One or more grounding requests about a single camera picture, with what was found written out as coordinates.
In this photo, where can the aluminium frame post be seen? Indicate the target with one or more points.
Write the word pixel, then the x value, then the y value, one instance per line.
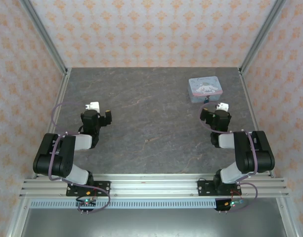
pixel 261 39
pixel 46 39

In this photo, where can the grey metal panel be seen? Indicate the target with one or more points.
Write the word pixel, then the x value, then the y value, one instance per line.
pixel 151 223

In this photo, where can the aluminium mounting rail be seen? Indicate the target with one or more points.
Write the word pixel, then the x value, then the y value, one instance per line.
pixel 153 186

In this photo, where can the aluminium table side rail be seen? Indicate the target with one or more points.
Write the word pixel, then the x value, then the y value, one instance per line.
pixel 251 108
pixel 59 103

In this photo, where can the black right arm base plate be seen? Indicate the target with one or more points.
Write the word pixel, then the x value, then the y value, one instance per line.
pixel 205 188

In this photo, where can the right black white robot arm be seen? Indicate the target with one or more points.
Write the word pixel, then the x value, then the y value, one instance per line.
pixel 252 153

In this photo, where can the blue cartoon tin box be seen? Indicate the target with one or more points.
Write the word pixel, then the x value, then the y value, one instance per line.
pixel 205 89

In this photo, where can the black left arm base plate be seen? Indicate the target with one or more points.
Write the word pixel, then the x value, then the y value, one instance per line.
pixel 103 188

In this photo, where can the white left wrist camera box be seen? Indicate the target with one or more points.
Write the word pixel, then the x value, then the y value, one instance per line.
pixel 93 106

